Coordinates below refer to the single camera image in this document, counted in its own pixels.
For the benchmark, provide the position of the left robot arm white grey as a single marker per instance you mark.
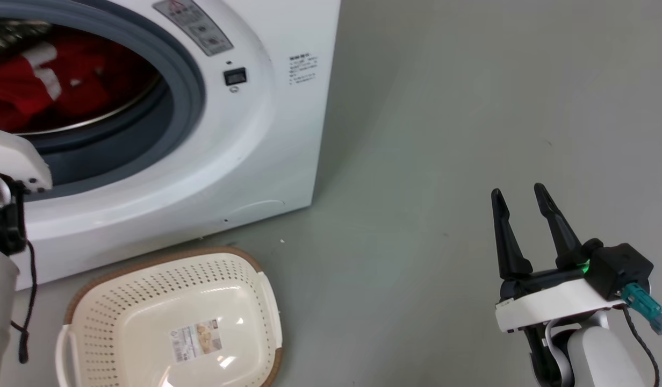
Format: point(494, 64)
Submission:
point(6, 226)

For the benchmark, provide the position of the white front-load washing machine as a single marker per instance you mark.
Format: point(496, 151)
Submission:
point(266, 134)

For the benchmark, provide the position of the red clothing with white trim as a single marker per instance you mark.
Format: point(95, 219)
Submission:
point(67, 86)

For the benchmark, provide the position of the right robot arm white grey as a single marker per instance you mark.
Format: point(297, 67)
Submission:
point(583, 355)

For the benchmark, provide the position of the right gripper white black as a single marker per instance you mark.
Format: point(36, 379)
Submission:
point(556, 298)

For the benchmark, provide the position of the cream perforated laundry basket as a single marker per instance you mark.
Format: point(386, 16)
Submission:
point(175, 317)

